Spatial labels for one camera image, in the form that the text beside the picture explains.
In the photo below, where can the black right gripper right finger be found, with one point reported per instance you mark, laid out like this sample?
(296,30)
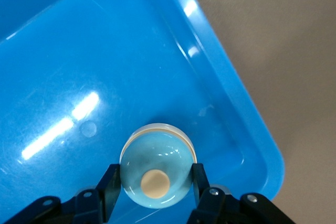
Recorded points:
(218,208)

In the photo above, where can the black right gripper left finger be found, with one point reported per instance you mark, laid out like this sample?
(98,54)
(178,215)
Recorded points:
(86,208)

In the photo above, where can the light blue desk bell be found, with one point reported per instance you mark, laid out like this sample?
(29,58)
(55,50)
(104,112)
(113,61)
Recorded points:
(157,153)

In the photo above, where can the blue plastic tray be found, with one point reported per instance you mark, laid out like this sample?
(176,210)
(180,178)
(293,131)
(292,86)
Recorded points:
(105,64)

